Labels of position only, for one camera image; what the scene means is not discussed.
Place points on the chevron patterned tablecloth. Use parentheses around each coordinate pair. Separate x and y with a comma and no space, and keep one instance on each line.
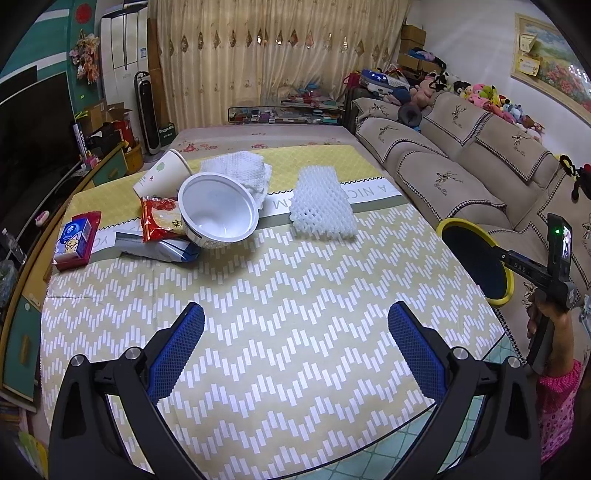
(277,300)

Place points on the artificial flower decoration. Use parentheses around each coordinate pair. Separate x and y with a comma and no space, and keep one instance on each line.
(85,57)

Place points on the blue star pillow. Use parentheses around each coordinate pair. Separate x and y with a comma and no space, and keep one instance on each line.
(381,79)

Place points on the open cardboard box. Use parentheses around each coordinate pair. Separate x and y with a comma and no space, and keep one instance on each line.
(104,120)

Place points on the large black television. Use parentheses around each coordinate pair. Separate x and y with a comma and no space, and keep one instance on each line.
(32,138)

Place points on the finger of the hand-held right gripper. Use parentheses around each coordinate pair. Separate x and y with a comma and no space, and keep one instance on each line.
(503,258)

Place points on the small pink item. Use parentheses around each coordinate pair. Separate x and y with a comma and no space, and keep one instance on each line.
(42,218)

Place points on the black yellow plush toy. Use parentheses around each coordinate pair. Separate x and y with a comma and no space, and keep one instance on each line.
(577,175)

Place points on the dark neck pillow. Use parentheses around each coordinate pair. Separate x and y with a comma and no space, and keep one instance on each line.
(411,115)

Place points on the yellow rimmed black bin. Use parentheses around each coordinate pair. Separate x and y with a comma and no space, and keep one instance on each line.
(471,258)

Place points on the small blue red box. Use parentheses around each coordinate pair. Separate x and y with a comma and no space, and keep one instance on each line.
(74,240)

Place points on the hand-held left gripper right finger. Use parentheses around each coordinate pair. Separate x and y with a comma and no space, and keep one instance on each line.
(418,350)

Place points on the white foam net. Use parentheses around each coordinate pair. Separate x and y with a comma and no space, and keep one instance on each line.
(240,173)
(323,203)

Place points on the beige curtain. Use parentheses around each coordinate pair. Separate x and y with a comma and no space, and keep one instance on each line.
(277,55)

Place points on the stack of cardboard boxes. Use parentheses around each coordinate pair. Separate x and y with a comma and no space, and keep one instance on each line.
(412,39)

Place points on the wicker basket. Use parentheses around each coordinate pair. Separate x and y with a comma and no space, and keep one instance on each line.
(134,159)

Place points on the person's right forearm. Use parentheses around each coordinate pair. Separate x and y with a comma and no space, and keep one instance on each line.
(561,392)

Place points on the white green paper cup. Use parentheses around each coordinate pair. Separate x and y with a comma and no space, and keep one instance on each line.
(159,177)

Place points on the cluttered glass coffee table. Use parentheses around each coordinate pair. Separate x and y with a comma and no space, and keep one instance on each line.
(286,114)

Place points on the red flat packet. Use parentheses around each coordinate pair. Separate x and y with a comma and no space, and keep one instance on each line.
(92,219)

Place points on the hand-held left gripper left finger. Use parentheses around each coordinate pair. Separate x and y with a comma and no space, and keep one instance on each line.
(175,350)

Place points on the pile of plush toys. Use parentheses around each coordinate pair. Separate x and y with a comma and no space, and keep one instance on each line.
(485,99)

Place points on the yellow green television cabinet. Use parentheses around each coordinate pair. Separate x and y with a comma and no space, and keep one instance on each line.
(23,332)

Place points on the shelf of books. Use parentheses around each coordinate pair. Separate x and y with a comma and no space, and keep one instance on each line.
(18,443)

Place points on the white blue plastic bag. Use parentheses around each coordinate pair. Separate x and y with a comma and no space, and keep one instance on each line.
(152,249)

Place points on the red round wall decoration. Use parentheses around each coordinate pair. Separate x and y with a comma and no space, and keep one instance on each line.
(84,9)

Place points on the framed flower painting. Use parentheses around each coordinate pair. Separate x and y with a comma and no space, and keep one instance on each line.
(558,60)

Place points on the small black television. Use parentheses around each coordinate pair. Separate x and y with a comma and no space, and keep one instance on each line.
(16,78)

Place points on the white tower air conditioner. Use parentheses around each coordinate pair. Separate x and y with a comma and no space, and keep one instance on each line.
(122,55)

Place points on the person's right hand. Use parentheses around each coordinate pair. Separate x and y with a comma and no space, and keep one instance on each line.
(535,318)

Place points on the white plastic bowl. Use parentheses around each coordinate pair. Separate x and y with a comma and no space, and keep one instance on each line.
(217,207)

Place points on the black tower fan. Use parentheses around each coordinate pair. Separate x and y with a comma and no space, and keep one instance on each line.
(147,115)

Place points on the red snack packet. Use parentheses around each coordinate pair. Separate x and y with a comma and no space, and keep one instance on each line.
(159,221)

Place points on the beige sofa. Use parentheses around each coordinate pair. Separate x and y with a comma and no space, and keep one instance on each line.
(461,161)

